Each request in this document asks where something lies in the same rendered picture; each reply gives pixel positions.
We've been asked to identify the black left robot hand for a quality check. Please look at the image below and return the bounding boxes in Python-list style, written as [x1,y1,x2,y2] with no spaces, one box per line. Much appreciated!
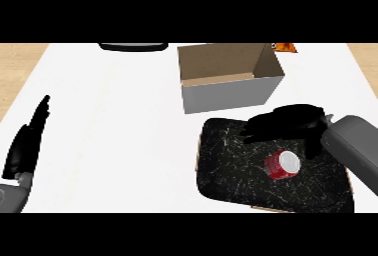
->
[2,94,52,181]

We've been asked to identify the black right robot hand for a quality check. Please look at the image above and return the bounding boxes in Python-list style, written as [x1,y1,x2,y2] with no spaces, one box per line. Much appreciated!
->
[238,103,331,160]

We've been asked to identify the red can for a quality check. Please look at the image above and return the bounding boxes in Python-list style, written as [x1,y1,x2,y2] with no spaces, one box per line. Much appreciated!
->
[263,149,303,181]

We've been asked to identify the black speckled tray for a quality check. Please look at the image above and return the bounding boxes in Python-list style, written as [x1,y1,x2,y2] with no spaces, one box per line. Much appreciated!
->
[195,117,356,214]

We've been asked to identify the open cardboard box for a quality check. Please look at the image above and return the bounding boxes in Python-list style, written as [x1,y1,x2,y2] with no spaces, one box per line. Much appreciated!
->
[176,42,287,115]

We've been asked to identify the orange packet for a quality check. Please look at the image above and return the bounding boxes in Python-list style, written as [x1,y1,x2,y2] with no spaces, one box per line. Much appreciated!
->
[270,42,300,54]

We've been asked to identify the black rounded appliance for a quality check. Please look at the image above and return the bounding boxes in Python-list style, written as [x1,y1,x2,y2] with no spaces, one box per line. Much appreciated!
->
[96,42,170,52]

